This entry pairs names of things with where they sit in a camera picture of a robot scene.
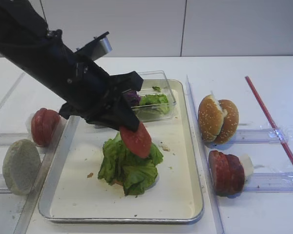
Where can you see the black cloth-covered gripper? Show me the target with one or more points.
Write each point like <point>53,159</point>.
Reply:
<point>111,110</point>

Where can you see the red tomato slice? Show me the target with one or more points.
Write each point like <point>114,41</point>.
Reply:
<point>139,142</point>

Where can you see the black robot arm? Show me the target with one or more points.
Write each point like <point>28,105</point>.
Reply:
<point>87,89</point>

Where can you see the green lettuce in container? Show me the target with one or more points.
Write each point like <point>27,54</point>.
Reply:
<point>156,103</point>

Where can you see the green lettuce pile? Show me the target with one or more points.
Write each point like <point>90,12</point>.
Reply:
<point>135,174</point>

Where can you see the stack of tomato slices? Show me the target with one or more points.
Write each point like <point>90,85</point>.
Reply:
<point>43,124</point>

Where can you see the pale bread slice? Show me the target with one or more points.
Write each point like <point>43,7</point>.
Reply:
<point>20,166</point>

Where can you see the meat patty slices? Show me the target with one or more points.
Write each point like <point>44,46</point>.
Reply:
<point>228,175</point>

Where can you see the white cheese slice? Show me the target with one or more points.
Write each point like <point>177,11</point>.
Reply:
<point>247,164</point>

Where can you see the clear holder under meat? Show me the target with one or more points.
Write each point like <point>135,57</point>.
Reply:
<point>269,183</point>

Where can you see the purple cabbage leaf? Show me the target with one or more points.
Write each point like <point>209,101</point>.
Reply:
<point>132,98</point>

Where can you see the clear plastic container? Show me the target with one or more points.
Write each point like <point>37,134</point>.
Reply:
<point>154,78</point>

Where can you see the left sesame bun half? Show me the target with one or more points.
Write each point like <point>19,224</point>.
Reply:
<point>210,118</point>

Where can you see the sesame bun half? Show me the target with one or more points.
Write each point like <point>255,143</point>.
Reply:
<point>230,122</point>
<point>210,118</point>

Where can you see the metal baking tray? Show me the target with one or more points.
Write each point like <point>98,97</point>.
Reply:
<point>72,193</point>

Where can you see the right sesame bun half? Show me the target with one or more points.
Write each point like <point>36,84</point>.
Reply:
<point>230,122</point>

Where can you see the clear holder under tomatoes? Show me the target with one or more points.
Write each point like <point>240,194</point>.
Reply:
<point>6,139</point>

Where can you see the clear holder under buns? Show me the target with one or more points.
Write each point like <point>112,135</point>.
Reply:
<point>262,136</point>

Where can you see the red plastic rod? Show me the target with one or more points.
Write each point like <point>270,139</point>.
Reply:
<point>283,143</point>

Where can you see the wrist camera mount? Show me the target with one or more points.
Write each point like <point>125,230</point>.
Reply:
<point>97,48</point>

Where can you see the clear far left rail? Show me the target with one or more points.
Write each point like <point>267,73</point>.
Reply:
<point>11,89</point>

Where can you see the clear rail right of tray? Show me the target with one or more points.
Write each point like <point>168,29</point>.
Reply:
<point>204,159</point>

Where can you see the clear rail of tray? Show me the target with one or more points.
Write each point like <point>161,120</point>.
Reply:
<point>204,159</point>
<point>32,198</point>

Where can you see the clear rail left of tray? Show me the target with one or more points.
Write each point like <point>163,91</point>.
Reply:
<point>32,198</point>

